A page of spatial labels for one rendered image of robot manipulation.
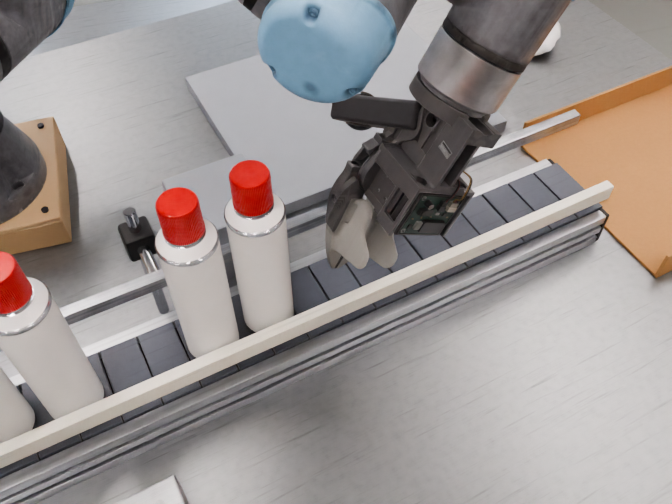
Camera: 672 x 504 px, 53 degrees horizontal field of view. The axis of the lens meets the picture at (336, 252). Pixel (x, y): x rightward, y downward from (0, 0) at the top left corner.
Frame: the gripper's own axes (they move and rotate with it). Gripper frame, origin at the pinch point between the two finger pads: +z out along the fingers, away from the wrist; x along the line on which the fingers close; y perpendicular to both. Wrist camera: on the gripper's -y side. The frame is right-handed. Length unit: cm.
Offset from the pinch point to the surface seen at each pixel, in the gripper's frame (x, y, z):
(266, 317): -6.8, 2.7, 6.1
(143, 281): -17.1, -3.3, 6.8
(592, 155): 41.6, -5.8, -12.2
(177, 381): -15.1, 4.8, 11.6
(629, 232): 37.1, 6.8, -9.6
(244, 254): -12.3, 2.0, -1.6
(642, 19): 213, -113, -15
